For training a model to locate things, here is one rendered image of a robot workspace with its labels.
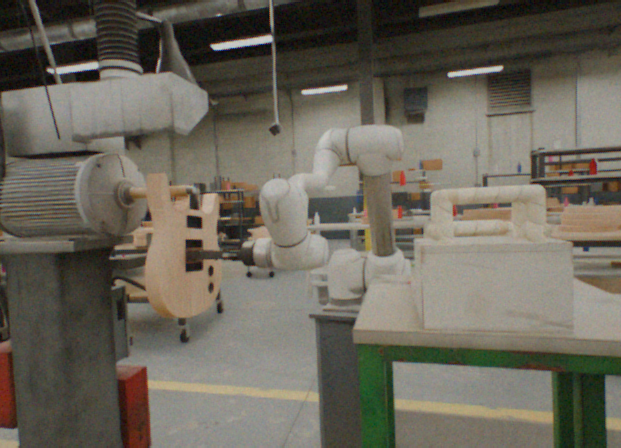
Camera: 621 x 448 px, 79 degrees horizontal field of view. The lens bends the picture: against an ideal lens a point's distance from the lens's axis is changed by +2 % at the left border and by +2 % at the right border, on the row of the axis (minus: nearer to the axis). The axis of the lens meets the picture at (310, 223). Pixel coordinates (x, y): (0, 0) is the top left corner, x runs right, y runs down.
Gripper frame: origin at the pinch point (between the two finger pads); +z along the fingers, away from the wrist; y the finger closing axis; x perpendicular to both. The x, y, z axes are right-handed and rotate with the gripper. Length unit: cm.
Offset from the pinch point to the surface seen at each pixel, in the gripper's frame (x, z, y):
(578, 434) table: -53, -107, 20
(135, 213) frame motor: 13.7, 19.0, -3.0
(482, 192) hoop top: 11, -78, -25
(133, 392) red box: -48, 33, 14
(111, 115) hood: 36.2, 7.8, -25.2
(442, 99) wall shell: 429, -196, 1053
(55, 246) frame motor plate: 3.9, 32.8, -17.9
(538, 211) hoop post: 7, -87, -24
